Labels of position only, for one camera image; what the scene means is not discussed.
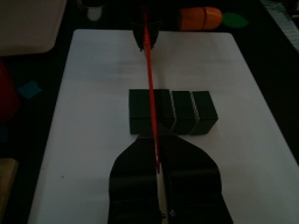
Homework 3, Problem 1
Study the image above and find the orange toy fruit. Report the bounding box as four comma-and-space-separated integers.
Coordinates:
177, 6, 222, 32

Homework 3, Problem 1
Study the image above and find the white ribbed strip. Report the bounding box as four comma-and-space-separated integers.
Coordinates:
258, 0, 299, 54

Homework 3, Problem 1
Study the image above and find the small blue block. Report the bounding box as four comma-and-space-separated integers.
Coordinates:
15, 80, 42, 100

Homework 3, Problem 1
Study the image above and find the red round toy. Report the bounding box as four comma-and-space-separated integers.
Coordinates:
0, 59, 21, 124

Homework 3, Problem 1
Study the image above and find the beige plastic container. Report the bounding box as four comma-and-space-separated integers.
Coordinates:
0, 0, 67, 57

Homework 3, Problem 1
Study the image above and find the white cutting board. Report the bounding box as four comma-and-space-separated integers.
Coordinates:
26, 28, 299, 224

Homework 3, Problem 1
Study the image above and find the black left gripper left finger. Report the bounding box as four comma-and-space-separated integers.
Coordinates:
106, 136, 164, 224

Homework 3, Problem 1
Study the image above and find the red toy knife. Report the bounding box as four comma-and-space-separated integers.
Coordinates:
140, 3, 164, 175

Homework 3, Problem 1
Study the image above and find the small white cup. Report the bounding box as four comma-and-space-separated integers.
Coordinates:
85, 4, 103, 22

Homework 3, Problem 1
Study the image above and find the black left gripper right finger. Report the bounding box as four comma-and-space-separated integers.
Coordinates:
157, 128, 234, 224

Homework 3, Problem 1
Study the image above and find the green toy leaf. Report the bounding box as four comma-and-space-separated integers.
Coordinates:
221, 11, 249, 29

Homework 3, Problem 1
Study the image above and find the dark sushi piece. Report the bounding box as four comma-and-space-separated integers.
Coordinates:
170, 90, 196, 136
190, 90, 220, 136
128, 88, 152, 135

